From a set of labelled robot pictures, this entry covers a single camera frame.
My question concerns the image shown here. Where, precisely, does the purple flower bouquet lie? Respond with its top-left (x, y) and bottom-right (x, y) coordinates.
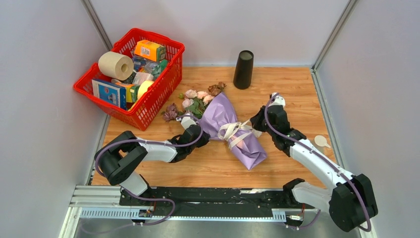
top-left (161, 82), bottom-right (267, 170)

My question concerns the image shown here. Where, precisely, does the cream ribbon with gold print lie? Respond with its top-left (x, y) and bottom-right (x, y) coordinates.
top-left (217, 120), bottom-right (262, 149)

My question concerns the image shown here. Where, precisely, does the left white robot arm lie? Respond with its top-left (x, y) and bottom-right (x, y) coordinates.
top-left (95, 124), bottom-right (210, 206)

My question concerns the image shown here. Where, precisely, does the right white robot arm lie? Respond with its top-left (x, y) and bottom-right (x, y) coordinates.
top-left (251, 105), bottom-right (378, 232)

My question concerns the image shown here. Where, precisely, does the black tapered vase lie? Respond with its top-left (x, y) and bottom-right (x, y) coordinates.
top-left (233, 50), bottom-right (254, 90)

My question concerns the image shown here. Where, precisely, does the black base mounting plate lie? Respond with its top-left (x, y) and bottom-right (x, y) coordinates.
top-left (119, 187), bottom-right (309, 218)

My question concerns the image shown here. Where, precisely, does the green and yellow box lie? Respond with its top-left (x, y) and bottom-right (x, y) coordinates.
top-left (116, 82), bottom-right (140, 103)

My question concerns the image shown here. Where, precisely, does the pink wrapped packet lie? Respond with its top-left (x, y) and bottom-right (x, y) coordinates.
top-left (132, 72), bottom-right (154, 85)

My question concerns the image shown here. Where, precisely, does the orange and green box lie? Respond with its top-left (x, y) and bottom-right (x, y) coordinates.
top-left (134, 40), bottom-right (166, 62)

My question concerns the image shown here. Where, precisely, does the blue and white box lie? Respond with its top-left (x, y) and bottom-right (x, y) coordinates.
top-left (92, 79), bottom-right (127, 110)

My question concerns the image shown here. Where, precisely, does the beige toilet paper roll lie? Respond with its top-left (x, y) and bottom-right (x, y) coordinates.
top-left (98, 52), bottom-right (134, 81)

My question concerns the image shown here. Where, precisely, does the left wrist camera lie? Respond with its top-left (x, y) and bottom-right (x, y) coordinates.
top-left (180, 113), bottom-right (197, 130)

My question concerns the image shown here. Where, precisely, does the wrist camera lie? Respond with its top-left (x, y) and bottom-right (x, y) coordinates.
top-left (180, 113), bottom-right (197, 130)
top-left (268, 92), bottom-right (286, 107)

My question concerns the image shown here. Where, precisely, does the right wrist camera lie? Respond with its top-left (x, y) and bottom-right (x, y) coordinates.
top-left (268, 92), bottom-right (286, 107)

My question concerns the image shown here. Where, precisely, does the aluminium frame rail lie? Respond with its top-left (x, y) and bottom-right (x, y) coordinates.
top-left (70, 185), bottom-right (317, 223)

